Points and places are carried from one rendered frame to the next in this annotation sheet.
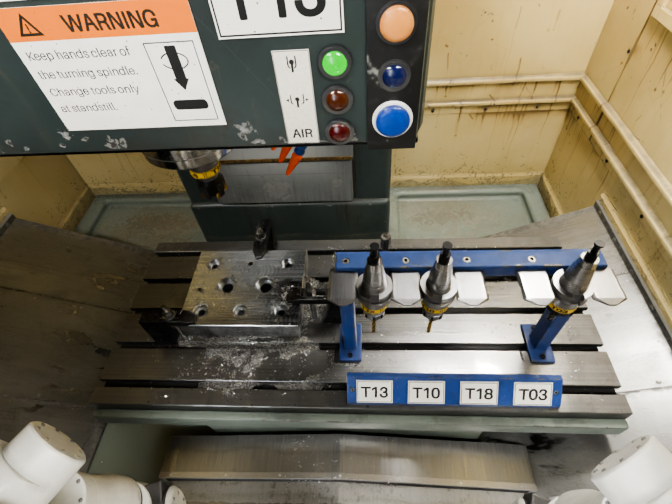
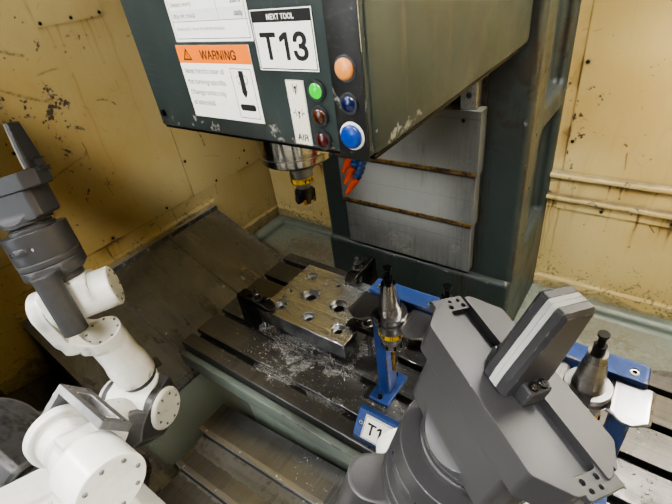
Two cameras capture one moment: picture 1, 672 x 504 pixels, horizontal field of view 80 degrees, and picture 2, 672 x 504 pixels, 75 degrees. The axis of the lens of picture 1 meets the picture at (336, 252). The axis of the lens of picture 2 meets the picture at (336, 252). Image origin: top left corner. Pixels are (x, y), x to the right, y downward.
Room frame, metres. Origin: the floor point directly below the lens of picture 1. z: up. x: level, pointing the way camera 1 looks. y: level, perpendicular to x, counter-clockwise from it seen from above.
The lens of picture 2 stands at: (-0.15, -0.32, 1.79)
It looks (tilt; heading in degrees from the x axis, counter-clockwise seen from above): 35 degrees down; 33
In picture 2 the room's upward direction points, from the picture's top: 9 degrees counter-clockwise
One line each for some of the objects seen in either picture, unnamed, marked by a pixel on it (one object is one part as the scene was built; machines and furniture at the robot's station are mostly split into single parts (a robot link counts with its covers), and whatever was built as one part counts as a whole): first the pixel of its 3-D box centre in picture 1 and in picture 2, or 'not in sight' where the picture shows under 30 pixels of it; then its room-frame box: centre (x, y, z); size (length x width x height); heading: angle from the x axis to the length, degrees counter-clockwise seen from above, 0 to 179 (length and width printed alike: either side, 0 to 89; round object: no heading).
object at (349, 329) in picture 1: (348, 310); (384, 346); (0.46, -0.01, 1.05); 0.10 x 0.05 x 0.30; 173
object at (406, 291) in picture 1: (405, 288); (417, 326); (0.39, -0.11, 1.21); 0.07 x 0.05 x 0.01; 173
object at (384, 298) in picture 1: (374, 288); (390, 315); (0.40, -0.06, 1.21); 0.06 x 0.06 x 0.03
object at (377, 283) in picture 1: (374, 272); (389, 297); (0.40, -0.06, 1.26); 0.04 x 0.04 x 0.07
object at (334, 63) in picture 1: (334, 63); (315, 90); (0.32, -0.02, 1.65); 0.02 x 0.01 x 0.02; 83
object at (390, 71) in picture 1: (394, 76); (348, 104); (0.31, -0.06, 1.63); 0.02 x 0.01 x 0.02; 83
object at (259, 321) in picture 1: (247, 290); (325, 306); (0.60, 0.24, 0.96); 0.29 x 0.23 x 0.05; 83
